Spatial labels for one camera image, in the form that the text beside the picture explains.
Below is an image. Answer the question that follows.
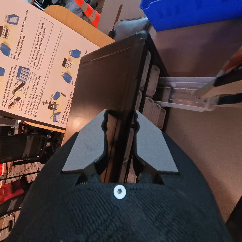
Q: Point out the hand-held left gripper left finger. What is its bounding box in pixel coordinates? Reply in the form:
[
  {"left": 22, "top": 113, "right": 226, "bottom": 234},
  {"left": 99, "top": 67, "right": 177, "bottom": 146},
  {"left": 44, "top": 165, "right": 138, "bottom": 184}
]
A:
[{"left": 62, "top": 109, "right": 109, "bottom": 175}]

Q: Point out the plywood backing board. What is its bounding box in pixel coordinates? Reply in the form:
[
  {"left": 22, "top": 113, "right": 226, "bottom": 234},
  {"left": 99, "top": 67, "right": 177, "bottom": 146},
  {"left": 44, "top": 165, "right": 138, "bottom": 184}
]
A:
[{"left": 43, "top": 5, "right": 116, "bottom": 48}]

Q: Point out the blue plastic bin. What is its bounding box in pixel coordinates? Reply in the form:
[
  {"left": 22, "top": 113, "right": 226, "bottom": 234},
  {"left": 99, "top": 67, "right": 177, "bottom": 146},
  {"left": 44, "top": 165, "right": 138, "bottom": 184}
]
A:
[{"left": 140, "top": 0, "right": 242, "bottom": 31}]

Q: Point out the white instruction poster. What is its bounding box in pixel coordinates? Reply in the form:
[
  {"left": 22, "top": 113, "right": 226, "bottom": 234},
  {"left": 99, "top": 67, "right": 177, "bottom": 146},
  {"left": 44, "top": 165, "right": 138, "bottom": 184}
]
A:
[{"left": 0, "top": 0, "right": 100, "bottom": 129}]

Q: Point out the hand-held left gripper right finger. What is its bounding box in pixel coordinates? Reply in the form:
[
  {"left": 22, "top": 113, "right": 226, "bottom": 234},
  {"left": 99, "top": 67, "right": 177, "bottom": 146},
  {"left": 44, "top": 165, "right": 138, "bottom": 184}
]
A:
[{"left": 132, "top": 110, "right": 179, "bottom": 175}]

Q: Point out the grey padded chair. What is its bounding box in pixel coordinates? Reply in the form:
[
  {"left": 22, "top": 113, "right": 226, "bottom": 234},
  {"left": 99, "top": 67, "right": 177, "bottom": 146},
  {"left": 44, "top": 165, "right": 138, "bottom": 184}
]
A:
[{"left": 109, "top": 17, "right": 150, "bottom": 41}]

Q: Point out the clear plastic drawer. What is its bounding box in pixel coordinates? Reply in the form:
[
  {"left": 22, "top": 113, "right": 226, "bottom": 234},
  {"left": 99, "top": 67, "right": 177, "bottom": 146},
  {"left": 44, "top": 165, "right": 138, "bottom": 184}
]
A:
[{"left": 155, "top": 76, "right": 218, "bottom": 112}]

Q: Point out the person's right hand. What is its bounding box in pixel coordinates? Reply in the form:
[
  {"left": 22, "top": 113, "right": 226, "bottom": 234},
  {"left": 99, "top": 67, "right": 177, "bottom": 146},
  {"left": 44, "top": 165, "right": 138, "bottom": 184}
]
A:
[{"left": 223, "top": 47, "right": 242, "bottom": 71}]

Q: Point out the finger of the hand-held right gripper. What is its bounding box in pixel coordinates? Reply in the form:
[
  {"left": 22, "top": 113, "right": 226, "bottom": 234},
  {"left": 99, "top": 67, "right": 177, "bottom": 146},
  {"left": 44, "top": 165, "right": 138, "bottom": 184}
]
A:
[
  {"left": 200, "top": 81, "right": 242, "bottom": 106},
  {"left": 214, "top": 65, "right": 242, "bottom": 87}
]

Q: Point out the black drawer cabinet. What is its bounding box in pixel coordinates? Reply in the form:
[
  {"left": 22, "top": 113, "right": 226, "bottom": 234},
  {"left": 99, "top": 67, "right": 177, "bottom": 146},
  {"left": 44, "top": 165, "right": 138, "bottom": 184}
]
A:
[{"left": 62, "top": 30, "right": 169, "bottom": 184}]

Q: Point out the orange striped cone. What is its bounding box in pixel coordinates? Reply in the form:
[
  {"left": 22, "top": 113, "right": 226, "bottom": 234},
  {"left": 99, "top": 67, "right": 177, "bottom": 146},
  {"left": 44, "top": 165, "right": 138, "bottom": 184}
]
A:
[{"left": 75, "top": 0, "right": 101, "bottom": 28}]

